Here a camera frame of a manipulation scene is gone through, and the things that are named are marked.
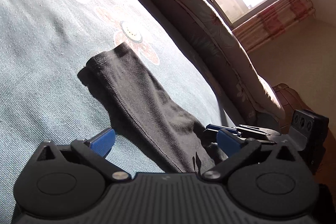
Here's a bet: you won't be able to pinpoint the grey patterned bed sheet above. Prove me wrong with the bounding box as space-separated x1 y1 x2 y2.
1 0 243 223

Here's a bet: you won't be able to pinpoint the black sweatpants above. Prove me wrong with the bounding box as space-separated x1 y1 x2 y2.
77 43 222 173

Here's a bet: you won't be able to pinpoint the folded floral quilt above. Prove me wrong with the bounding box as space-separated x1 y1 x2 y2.
151 0 285 124

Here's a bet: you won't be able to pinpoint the wooden headboard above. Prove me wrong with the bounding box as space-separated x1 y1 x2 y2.
273 84 335 188

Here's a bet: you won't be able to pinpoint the right pink curtain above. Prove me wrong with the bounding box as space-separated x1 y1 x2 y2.
233 0 315 52

